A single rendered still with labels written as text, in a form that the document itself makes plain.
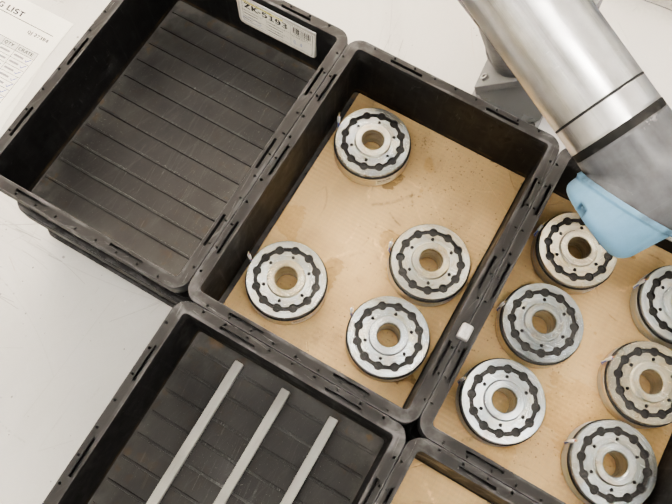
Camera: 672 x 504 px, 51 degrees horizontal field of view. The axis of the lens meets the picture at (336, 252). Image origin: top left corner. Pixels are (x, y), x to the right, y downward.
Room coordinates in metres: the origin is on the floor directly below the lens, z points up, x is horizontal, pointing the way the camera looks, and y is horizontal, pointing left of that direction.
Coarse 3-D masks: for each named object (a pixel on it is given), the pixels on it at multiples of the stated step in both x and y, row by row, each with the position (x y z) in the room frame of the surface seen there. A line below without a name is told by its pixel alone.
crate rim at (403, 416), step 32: (384, 64) 0.50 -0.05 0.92; (320, 96) 0.46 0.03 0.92; (448, 96) 0.46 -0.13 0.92; (512, 128) 0.42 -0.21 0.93; (544, 160) 0.38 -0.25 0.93; (256, 192) 0.32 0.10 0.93; (512, 224) 0.29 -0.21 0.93; (192, 288) 0.20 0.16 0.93; (480, 288) 0.21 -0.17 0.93; (288, 352) 0.13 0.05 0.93; (448, 352) 0.14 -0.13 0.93; (352, 384) 0.10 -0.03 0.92; (416, 416) 0.06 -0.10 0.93
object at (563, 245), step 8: (568, 232) 0.31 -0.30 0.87; (576, 232) 0.31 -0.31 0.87; (584, 232) 0.31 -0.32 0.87; (560, 240) 0.30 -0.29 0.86; (568, 240) 0.30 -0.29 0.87; (584, 240) 0.30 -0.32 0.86; (592, 240) 0.30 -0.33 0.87; (560, 248) 0.29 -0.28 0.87; (592, 248) 0.29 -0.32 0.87; (568, 256) 0.28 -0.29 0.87; (592, 256) 0.28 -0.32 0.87; (576, 264) 0.27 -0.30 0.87; (584, 264) 0.27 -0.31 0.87
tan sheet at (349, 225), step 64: (320, 192) 0.36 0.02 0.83; (384, 192) 0.37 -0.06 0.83; (448, 192) 0.37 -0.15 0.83; (512, 192) 0.38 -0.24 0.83; (320, 256) 0.27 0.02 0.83; (384, 256) 0.28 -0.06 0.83; (256, 320) 0.18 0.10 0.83; (320, 320) 0.19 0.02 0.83; (448, 320) 0.19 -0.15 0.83; (384, 384) 0.11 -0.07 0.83
